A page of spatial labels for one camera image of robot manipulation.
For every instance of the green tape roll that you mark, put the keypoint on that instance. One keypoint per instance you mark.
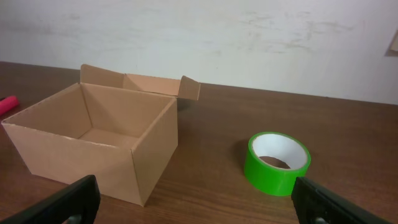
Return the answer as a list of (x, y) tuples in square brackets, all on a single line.
[(269, 179)]

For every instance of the pink highlighter marker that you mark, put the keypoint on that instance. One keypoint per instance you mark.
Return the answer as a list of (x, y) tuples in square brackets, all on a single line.
[(8, 103)]

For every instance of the open cardboard box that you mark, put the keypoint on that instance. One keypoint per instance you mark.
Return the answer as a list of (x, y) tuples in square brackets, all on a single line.
[(120, 127)]

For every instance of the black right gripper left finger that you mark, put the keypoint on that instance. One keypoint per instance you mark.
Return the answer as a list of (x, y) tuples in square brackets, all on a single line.
[(76, 203)]

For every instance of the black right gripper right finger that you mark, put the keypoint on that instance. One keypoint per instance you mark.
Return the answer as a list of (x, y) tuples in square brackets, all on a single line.
[(315, 204)]

